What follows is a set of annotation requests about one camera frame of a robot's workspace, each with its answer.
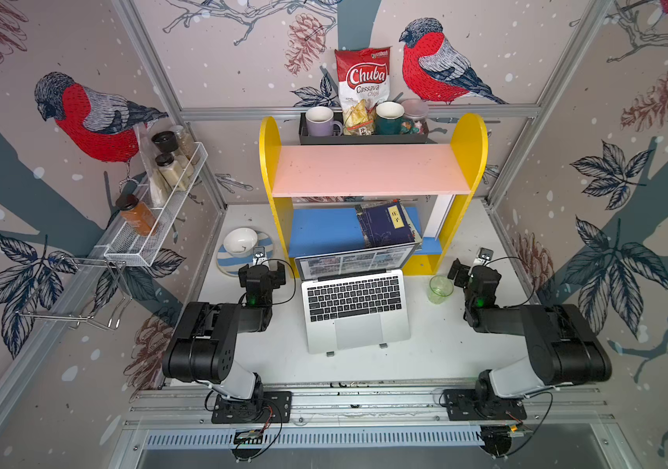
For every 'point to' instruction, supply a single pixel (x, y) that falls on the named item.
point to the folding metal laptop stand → (381, 346)
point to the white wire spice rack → (139, 235)
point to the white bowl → (240, 241)
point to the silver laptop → (354, 298)
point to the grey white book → (439, 215)
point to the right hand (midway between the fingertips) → (470, 260)
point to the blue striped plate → (229, 264)
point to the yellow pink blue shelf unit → (333, 198)
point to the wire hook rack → (81, 290)
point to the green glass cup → (439, 288)
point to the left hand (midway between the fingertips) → (267, 256)
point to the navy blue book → (387, 224)
